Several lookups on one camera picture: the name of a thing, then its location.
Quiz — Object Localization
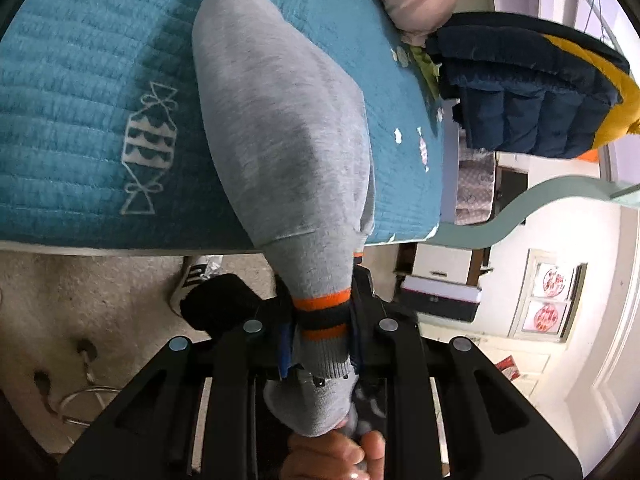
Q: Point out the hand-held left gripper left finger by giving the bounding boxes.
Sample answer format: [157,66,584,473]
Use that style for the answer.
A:
[57,290,301,480]

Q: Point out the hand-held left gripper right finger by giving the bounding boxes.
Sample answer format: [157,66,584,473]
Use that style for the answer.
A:
[350,265,584,480]

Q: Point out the grey navy orange-striped sweater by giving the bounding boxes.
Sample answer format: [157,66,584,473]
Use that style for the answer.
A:
[191,0,377,438]

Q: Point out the person's right hand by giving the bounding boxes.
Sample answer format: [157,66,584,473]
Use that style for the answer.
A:
[280,430,388,480]

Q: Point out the black white printer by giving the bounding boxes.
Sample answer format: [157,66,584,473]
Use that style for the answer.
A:
[399,274,483,324]

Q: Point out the white striped sneaker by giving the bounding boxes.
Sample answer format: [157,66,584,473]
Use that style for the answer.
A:
[169,255,224,319]

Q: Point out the red paper packet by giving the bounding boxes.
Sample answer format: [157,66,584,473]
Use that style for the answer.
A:
[497,355,524,382]

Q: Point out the pink patterned mattress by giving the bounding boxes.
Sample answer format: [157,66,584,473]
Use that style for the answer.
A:
[454,144,502,227]

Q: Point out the white door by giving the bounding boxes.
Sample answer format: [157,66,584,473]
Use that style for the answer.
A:
[565,210,640,446]

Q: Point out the navy yellow puffer jacket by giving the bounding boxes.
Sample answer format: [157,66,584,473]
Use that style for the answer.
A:
[425,10,640,162]

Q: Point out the teal quilted printed blanket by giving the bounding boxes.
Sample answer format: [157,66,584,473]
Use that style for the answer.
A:
[0,0,446,253]

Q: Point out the mint green bed frame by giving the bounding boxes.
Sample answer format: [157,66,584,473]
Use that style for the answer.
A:
[362,175,640,253]

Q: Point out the white frame red paper-cuts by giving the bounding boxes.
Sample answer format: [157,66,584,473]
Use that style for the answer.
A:
[509,247,589,344]

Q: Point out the chrome wire stand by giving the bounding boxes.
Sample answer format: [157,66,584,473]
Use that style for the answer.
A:
[30,337,126,428]

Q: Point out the metal wire hanger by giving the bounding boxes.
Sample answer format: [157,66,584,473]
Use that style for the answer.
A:
[577,0,624,54]

